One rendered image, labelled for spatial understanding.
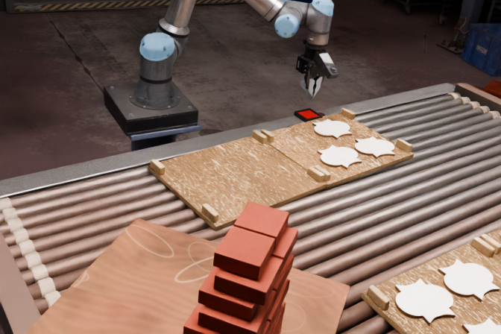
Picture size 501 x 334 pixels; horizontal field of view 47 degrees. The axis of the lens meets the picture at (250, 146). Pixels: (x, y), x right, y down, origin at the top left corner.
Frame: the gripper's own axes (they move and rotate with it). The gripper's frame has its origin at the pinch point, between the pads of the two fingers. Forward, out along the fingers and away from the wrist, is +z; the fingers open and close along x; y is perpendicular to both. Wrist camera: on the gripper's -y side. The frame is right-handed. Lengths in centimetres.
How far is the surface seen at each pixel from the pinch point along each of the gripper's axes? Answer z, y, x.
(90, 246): 9, -32, 98
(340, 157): 5.6, -31.6, 14.3
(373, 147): 5.6, -31.9, -1.1
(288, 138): 6.6, -12.3, 20.3
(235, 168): 7, -21, 48
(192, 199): 7, -29, 68
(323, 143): 6.6, -20.5, 11.5
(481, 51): 83, 154, -373
